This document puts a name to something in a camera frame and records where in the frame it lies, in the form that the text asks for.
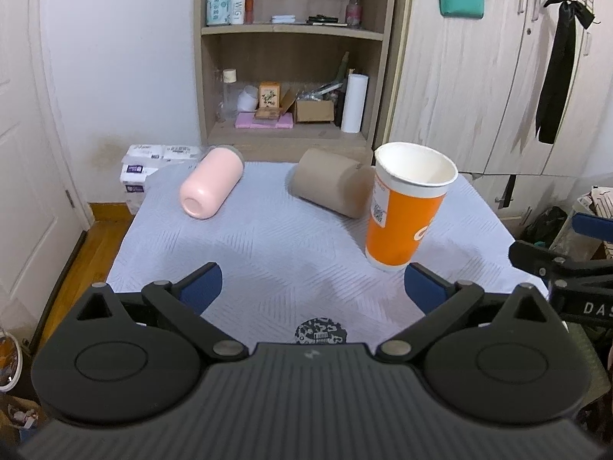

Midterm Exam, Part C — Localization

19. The patterned cloth pile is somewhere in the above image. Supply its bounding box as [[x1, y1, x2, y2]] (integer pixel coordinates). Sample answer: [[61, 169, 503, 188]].
[[575, 186, 613, 260]]

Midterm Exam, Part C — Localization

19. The pack of tissue paper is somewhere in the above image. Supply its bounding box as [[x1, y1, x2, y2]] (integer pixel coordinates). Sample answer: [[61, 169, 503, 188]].
[[119, 143, 205, 215]]

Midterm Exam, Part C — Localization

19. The black ribbon tie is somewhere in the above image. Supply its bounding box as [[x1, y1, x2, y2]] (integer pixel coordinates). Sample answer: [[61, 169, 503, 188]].
[[535, 0, 595, 145]]

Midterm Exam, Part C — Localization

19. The open cardboard box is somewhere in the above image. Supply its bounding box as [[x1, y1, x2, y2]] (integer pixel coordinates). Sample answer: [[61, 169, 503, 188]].
[[280, 87, 335, 123]]

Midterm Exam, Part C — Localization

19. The wooden bookshelf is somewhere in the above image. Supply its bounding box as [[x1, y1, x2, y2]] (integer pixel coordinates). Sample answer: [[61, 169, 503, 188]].
[[193, 0, 415, 152]]

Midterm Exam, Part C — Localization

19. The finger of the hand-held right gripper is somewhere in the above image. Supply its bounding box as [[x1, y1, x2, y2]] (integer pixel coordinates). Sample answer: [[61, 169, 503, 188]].
[[572, 211, 613, 241], [508, 240, 583, 283]]

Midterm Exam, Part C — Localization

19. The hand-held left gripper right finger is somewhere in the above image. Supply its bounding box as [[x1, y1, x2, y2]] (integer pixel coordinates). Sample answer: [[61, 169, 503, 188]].
[[374, 262, 552, 364]]

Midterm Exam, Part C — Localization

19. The pink flat box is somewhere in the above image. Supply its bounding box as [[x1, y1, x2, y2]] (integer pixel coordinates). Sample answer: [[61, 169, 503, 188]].
[[234, 112, 294, 130]]

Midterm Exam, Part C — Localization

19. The white paper roll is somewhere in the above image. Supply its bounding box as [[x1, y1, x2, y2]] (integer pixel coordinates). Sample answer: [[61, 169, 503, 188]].
[[340, 73, 369, 134]]

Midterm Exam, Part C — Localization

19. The pink cup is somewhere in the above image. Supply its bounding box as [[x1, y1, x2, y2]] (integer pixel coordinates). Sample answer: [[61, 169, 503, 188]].
[[179, 146, 246, 220]]

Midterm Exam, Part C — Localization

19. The clear bottle with cream cap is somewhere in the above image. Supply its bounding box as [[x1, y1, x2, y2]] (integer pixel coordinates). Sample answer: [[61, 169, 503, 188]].
[[216, 69, 238, 123]]

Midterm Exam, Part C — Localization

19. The small white cup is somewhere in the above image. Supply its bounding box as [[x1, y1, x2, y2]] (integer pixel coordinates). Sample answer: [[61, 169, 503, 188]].
[[238, 85, 260, 112]]

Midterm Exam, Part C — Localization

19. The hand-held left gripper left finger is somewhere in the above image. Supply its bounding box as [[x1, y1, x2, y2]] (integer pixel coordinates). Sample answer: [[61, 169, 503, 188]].
[[75, 262, 249, 363]]

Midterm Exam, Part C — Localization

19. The brown cup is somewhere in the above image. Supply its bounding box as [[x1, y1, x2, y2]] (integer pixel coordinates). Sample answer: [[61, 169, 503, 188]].
[[290, 148, 377, 219]]

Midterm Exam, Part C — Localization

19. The black bag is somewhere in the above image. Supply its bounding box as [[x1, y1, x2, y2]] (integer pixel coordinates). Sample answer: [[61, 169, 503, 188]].
[[521, 206, 581, 250]]

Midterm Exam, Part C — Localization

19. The white door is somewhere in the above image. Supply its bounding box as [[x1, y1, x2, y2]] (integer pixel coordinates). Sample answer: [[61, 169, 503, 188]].
[[0, 0, 90, 346]]

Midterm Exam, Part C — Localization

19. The orange floral box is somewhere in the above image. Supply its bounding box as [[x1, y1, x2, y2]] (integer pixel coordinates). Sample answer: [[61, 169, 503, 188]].
[[259, 82, 281, 109]]

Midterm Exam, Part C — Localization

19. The wooden wardrobe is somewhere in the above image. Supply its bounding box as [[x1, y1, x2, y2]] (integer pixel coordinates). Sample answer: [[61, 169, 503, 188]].
[[383, 0, 613, 233]]

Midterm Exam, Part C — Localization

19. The teal jar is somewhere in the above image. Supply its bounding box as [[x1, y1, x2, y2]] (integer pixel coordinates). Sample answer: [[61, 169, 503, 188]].
[[206, 0, 232, 27]]

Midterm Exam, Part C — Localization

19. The light grey tablecloth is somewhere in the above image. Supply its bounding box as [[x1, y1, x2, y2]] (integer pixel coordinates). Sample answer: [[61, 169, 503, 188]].
[[105, 158, 551, 347]]

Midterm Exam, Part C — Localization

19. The orange paper cup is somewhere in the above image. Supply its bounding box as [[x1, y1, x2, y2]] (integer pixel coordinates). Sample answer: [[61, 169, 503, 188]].
[[364, 142, 459, 271]]

